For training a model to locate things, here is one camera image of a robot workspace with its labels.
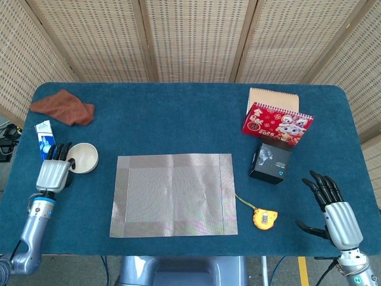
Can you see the white bowl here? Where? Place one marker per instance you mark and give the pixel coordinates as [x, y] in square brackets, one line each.
[86, 156]

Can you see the blue-grey robot torso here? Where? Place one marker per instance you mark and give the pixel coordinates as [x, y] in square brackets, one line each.
[178, 271]

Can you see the brown cloth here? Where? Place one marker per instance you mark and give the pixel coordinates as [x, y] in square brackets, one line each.
[65, 108]

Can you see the black product box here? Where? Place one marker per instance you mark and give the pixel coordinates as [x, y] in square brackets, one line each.
[271, 164]

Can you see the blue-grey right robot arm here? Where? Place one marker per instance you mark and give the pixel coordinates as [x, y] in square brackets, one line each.
[360, 271]

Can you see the kraft spiral notebook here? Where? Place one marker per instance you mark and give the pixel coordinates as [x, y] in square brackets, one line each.
[274, 96]

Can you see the yellow tape measure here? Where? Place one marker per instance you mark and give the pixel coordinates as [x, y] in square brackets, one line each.
[263, 220]

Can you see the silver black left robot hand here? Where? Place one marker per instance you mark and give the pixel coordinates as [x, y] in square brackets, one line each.
[52, 175]

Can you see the grey woven placemat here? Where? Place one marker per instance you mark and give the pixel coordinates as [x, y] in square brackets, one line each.
[172, 196]

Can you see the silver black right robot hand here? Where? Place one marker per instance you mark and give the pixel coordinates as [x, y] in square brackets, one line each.
[342, 223]

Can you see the blue white carton box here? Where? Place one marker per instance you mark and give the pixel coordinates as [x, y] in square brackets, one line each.
[44, 134]

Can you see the red desk calendar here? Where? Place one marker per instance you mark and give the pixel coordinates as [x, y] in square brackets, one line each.
[274, 125]

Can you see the bamboo folding screen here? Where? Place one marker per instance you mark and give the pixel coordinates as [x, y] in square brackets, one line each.
[196, 44]

